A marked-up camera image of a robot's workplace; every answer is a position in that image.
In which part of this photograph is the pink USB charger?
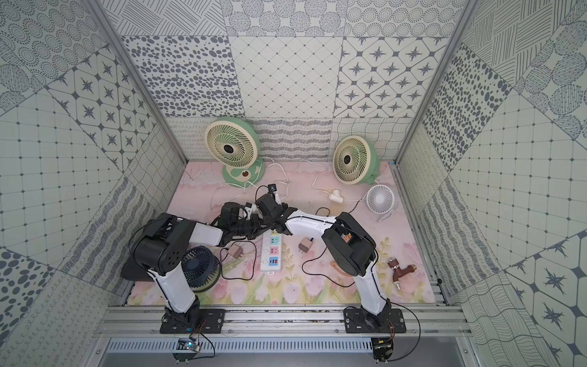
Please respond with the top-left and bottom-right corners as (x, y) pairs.
(298, 238), (313, 253)
(228, 244), (243, 259)

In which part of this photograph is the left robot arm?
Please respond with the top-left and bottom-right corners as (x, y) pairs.
(128, 202), (268, 317)

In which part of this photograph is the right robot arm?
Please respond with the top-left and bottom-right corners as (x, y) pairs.
(255, 194), (388, 316)

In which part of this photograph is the white power strip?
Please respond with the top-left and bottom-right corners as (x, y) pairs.
(260, 230), (282, 275)

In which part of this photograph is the dark blue desk fan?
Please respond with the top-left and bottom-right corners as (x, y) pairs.
(181, 246), (220, 293)

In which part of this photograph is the orange handheld fan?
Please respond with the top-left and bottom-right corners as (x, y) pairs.
(330, 261), (351, 278)

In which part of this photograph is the large green fan with face base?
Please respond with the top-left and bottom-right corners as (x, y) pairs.
(204, 117), (265, 189)

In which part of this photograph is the green cream desk fan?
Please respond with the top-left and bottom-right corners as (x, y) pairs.
(333, 135), (381, 185)

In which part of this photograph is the small white desk fan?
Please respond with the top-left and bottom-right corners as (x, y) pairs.
(365, 184), (397, 215)

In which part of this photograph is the white plug adapter on table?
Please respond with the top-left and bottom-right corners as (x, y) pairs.
(329, 189), (345, 203)

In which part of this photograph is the black box at left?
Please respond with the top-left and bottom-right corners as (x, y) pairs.
(120, 255), (154, 282)

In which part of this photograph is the left controller board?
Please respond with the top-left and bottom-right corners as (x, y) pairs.
(172, 338), (201, 362)

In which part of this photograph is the controller board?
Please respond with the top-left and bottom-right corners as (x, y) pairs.
(172, 338), (201, 362)
(371, 338), (394, 362)

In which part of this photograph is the right controller board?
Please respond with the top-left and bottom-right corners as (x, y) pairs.
(371, 338), (394, 362)

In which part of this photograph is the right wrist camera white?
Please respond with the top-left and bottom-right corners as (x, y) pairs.
(268, 183), (281, 205)

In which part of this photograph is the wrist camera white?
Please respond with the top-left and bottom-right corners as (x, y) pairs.
(243, 203), (258, 220)
(268, 183), (281, 205)

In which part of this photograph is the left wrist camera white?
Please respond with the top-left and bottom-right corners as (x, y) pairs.
(243, 203), (258, 220)

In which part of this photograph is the white cable of face fan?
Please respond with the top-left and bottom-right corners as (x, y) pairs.
(209, 180), (258, 212)

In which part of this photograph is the white cable of green fan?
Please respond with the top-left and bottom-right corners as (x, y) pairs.
(263, 155), (331, 196)

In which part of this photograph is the black cable of orange fan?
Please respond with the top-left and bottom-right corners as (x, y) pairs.
(300, 245), (356, 289)

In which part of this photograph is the black cable of white fan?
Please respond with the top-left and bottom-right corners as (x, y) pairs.
(314, 199), (363, 219)

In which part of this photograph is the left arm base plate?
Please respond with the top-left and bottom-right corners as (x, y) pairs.
(159, 307), (226, 334)

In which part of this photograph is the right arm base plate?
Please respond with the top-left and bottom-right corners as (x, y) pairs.
(342, 306), (407, 333)

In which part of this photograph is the aluminium rail frame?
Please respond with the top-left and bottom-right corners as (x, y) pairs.
(96, 304), (472, 338)

